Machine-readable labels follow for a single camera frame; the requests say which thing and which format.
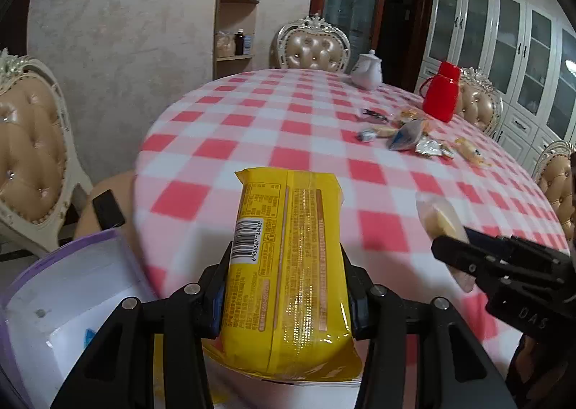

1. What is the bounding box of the white box purple rim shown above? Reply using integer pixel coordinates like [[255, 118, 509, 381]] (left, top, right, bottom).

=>
[[0, 229, 365, 409]]

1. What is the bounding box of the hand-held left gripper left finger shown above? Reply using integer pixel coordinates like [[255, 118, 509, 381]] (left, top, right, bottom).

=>
[[49, 242, 235, 409]]

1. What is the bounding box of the red thermos jug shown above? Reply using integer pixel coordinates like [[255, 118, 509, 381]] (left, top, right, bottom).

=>
[[420, 61, 463, 123]]

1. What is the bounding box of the person's right forearm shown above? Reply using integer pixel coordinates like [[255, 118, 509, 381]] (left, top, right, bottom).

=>
[[508, 332, 576, 409]]

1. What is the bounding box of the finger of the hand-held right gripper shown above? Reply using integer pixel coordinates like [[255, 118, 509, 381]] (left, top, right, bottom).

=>
[[463, 228, 512, 258], [431, 236, 505, 287]]

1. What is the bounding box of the bag of yellow grains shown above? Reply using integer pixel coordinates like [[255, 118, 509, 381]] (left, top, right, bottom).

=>
[[215, 31, 236, 58]]

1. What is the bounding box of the red white checked tablecloth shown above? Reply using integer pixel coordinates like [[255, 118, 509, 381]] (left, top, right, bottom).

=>
[[132, 68, 573, 347]]

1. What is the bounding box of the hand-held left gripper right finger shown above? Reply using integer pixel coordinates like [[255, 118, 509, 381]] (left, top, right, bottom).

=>
[[339, 245, 518, 409]]

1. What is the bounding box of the wooden corner shelf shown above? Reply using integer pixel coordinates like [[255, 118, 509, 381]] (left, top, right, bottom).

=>
[[213, 0, 261, 78]]

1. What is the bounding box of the silver gold folded packet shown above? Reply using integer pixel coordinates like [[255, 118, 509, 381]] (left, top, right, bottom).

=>
[[414, 139, 444, 158]]

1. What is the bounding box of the white glass-door cabinet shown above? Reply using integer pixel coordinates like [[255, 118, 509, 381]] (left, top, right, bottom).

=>
[[416, 0, 576, 167]]

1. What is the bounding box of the white teapot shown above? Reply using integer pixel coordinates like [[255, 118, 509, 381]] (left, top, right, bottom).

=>
[[351, 50, 383, 91]]

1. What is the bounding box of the black phone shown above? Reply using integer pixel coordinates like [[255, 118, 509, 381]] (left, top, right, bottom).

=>
[[92, 190, 126, 230]]

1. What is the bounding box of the glass door brown frame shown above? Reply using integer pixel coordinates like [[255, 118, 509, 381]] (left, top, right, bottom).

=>
[[310, 0, 435, 92]]

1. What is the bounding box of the large yellow snack package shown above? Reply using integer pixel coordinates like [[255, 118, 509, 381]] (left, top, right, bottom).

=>
[[202, 167, 364, 385]]

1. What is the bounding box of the blue trimmed clear snack packet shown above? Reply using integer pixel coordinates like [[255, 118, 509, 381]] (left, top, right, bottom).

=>
[[388, 119, 428, 151]]

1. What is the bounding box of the cream tufted dining chair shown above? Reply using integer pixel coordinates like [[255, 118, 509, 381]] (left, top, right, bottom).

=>
[[454, 67, 505, 138], [0, 48, 149, 257], [270, 13, 352, 73], [531, 139, 576, 230]]

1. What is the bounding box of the small clear pastry packet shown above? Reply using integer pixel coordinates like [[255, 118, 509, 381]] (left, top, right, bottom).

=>
[[454, 137, 494, 167]]

